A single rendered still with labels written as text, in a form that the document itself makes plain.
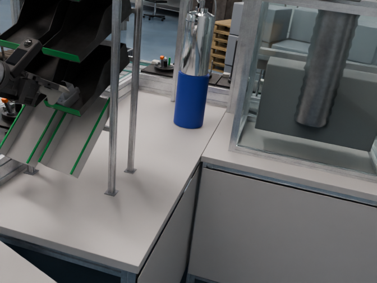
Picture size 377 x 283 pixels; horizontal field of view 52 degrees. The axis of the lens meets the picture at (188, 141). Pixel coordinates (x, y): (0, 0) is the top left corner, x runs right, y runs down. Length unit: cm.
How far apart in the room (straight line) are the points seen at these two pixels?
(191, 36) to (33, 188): 96
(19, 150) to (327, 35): 119
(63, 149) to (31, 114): 18
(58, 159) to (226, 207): 84
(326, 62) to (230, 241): 92
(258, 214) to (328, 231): 31
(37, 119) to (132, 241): 52
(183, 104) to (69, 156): 80
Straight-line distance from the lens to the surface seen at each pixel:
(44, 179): 151
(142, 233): 124
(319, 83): 165
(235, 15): 378
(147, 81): 245
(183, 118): 195
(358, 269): 197
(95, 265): 122
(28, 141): 138
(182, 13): 220
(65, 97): 119
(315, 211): 179
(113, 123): 128
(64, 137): 133
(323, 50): 163
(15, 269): 116
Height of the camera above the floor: 164
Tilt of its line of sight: 25 degrees down
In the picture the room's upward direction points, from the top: 7 degrees clockwise
